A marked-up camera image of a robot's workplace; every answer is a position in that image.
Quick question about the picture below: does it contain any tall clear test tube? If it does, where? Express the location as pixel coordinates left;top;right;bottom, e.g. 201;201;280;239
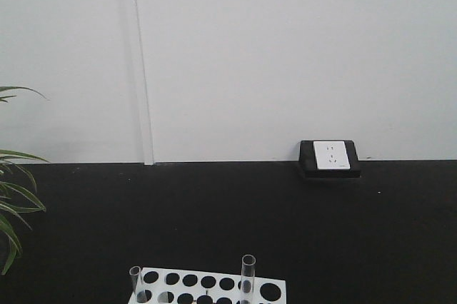
240;254;256;304

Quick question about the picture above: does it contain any short clear test tube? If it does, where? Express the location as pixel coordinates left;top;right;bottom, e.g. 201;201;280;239
129;265;145;303

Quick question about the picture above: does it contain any black socket box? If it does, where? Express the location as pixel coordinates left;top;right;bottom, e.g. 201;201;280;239
298;140;361;178

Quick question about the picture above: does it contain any white power outlet plate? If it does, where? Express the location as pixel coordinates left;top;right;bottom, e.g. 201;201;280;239
313;141;350;171

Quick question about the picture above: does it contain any white test tube rack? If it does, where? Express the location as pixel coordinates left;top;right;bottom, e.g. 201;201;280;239
124;267;288;304

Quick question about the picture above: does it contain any green striped leaf plant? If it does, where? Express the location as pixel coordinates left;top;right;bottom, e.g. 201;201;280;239
0;86;51;276

